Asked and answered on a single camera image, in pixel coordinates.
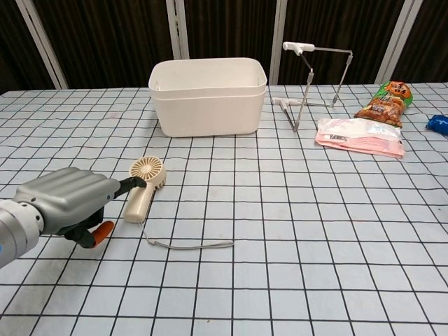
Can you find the white plastic storage bin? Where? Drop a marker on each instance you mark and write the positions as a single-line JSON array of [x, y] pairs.
[[210, 108]]

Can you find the blue grid tablecloth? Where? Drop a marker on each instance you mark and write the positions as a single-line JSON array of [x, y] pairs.
[[262, 227]]

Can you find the blue plastic package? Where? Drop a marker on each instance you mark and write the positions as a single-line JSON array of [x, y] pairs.
[[439, 123]]

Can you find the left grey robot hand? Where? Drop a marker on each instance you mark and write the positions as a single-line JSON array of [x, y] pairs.
[[70, 196]]

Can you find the pink white wipes pack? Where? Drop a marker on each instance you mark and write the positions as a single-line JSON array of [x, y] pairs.
[[360, 136]]

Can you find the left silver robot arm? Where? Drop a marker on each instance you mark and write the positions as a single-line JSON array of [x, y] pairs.
[[17, 227]]

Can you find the white frame post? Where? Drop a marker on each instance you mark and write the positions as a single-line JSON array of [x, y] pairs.
[[397, 38], [278, 38], [40, 42], [177, 28]]

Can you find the green brown snack bag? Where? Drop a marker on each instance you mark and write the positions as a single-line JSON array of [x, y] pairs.
[[385, 106]]

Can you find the cream handheld mini fan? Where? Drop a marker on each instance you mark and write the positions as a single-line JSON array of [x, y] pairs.
[[137, 206]]

